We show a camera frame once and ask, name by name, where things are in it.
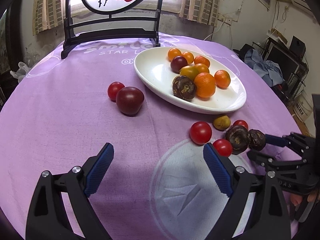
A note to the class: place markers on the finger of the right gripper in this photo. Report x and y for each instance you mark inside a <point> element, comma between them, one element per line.
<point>276,141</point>
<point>260,158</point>

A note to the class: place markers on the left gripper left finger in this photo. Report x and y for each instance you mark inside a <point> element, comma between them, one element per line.
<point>47,216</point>

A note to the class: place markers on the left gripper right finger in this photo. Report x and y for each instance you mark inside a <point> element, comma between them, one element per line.
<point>268,218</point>

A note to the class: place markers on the red cherry tomato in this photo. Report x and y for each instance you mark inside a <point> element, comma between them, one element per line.
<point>223,147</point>
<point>113,90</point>
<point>200,133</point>
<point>241,123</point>

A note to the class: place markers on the small yellow-green fruit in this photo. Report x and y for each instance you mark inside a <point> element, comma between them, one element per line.
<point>222,123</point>

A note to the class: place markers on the large dark red plum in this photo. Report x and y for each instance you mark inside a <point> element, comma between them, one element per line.
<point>129,100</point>

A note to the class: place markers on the right hand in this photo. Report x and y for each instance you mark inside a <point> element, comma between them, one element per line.
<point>297,199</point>

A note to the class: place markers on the white bucket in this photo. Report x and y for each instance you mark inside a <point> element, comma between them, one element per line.
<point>303,106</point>

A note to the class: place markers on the blue clothes pile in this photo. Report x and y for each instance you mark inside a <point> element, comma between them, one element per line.
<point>269,71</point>

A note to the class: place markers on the small orange mandarin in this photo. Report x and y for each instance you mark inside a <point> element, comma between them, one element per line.
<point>222,79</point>

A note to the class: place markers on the black monitor shelf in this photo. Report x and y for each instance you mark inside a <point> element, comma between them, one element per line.
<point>294,70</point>

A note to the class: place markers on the large orange mandarin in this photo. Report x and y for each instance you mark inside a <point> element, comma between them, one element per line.
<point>205,85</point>

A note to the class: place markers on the orange cherry tomato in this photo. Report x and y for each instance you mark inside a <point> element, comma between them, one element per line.
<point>188,56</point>
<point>201,68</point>
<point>172,53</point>

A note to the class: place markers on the yellow-green tomato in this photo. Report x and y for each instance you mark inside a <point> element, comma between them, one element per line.
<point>189,71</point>

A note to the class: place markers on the purple tablecloth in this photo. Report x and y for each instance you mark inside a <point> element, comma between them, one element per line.
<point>158,185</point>

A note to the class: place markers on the white oval plate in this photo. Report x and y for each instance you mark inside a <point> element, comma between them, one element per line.
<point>153,68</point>

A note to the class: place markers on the white plastic bag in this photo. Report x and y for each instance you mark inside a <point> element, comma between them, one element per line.
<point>22,71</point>

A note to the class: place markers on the right beige curtain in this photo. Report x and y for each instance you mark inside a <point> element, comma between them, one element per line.
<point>200,11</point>

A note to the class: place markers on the beige curtain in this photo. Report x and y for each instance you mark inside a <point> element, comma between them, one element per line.
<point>47,14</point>
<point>200,11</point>

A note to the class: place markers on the left beige curtain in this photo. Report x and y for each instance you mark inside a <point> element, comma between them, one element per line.
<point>47,14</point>

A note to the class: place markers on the black framed round screen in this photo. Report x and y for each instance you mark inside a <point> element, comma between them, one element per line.
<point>72,40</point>

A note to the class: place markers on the white wall socket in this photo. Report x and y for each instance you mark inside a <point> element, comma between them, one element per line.
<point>225,19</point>

